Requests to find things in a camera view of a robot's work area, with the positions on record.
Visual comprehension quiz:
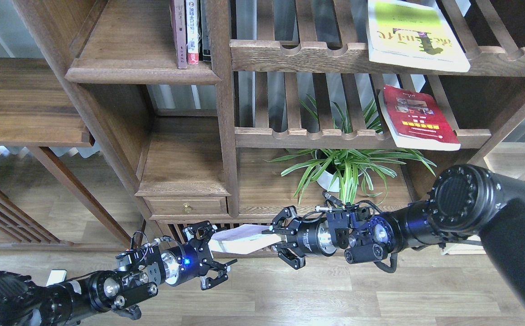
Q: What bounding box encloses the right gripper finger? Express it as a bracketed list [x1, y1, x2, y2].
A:
[273, 244, 307, 270]
[262, 206, 302, 235]

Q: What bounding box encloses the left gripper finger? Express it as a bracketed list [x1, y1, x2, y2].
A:
[199, 259, 238, 291]
[182, 221, 217, 268]

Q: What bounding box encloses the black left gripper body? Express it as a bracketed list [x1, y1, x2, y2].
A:
[161, 243, 206, 287]

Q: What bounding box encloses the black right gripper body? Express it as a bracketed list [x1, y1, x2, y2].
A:
[289, 220, 337, 257]

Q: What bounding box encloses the pale lavender cover book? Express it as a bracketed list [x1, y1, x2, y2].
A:
[208, 224, 286, 254]

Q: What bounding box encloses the yellow green cover book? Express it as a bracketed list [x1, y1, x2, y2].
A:
[366, 0, 471, 72]

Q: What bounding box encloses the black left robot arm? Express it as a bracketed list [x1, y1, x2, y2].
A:
[0, 221, 231, 326]

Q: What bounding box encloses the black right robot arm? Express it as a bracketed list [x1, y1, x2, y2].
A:
[267, 164, 525, 305]

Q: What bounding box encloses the white plant pot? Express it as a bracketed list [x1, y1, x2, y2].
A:
[317, 165, 341, 193]

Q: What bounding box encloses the green spider plant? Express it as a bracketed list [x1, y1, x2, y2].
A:
[266, 94, 438, 218]

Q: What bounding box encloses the dark wooden bookshelf cabinet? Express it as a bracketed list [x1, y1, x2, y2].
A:
[13, 0, 525, 240]

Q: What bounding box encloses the white metal bar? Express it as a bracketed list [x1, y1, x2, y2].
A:
[46, 269, 67, 287]

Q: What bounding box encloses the red cover book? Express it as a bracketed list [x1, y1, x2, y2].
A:
[380, 85, 461, 151]

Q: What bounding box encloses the dark upright book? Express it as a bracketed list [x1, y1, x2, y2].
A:
[200, 0, 212, 62]

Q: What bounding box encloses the dark wooden side table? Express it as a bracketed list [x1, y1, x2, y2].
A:
[0, 58, 144, 251]

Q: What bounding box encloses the maroon upright book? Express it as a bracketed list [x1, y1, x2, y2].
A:
[169, 0, 188, 69]

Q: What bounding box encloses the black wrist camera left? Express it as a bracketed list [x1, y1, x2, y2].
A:
[111, 282, 158, 310]

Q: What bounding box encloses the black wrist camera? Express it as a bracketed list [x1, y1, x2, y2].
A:
[111, 282, 158, 310]
[344, 243, 389, 264]

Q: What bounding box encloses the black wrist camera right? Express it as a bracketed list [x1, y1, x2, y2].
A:
[344, 243, 389, 264]

